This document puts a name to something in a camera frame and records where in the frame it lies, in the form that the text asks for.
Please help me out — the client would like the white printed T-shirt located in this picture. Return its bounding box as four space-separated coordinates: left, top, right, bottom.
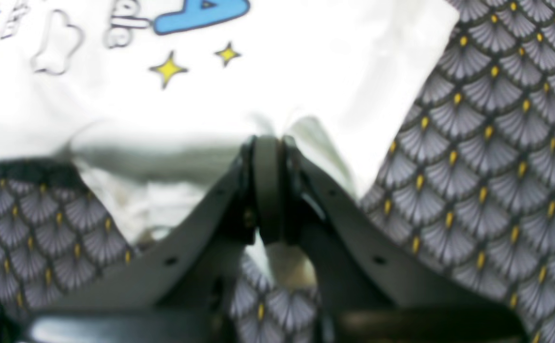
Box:
0 0 460 243

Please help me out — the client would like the grey fan-pattern tablecloth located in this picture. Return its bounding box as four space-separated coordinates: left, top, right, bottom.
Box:
0 0 555 343

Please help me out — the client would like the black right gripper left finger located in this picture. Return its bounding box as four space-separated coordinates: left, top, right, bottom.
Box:
239 135 271 244

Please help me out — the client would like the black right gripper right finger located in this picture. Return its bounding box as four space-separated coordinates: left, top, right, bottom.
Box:
277 135 304 244

